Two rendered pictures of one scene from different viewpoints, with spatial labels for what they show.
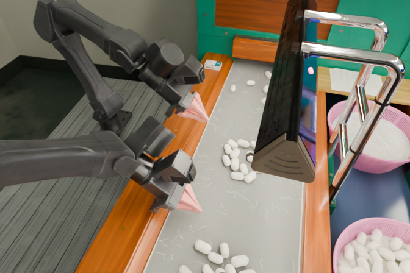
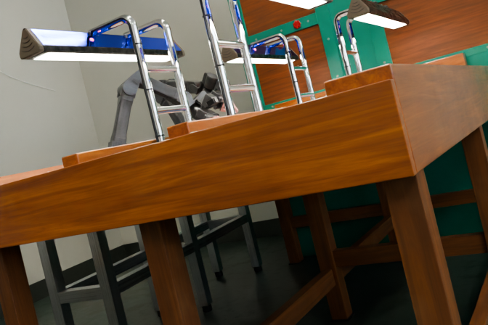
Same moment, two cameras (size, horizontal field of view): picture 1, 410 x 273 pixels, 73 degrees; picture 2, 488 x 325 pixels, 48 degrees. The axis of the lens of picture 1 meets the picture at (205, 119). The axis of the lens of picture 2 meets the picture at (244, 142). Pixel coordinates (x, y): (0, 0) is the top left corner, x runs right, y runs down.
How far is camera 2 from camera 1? 214 cm
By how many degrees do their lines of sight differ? 44
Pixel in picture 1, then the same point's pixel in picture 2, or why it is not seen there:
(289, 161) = (227, 51)
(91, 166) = (174, 92)
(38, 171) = (157, 86)
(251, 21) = (285, 93)
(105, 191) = not seen: hidden behind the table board
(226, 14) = (270, 95)
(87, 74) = (178, 117)
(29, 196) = not seen: hidden behind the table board
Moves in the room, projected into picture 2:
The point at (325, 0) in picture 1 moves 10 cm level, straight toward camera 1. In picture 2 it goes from (320, 63) to (311, 63)
